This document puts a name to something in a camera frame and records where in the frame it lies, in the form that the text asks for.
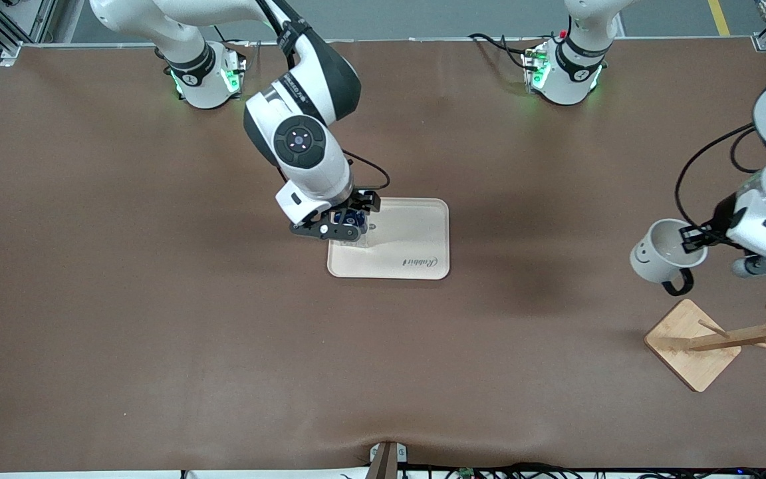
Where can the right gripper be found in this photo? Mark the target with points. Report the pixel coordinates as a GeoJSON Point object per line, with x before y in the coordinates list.
{"type": "Point", "coordinates": [361, 201]}

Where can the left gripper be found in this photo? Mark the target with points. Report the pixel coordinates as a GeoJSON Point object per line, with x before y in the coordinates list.
{"type": "Point", "coordinates": [723, 217]}

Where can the blue milk carton green cap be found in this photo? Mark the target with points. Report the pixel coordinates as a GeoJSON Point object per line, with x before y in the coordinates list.
{"type": "Point", "coordinates": [354, 219]}

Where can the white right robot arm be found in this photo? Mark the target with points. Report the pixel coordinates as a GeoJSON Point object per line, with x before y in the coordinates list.
{"type": "Point", "coordinates": [303, 140]}

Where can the wooden cup rack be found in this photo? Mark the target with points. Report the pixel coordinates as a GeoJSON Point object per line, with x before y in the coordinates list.
{"type": "Point", "coordinates": [692, 346]}

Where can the beige plastic tray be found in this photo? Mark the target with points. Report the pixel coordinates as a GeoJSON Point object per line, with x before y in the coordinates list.
{"type": "Point", "coordinates": [409, 246]}

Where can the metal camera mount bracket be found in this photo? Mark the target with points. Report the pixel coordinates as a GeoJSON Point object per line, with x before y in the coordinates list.
{"type": "Point", "coordinates": [387, 459]}

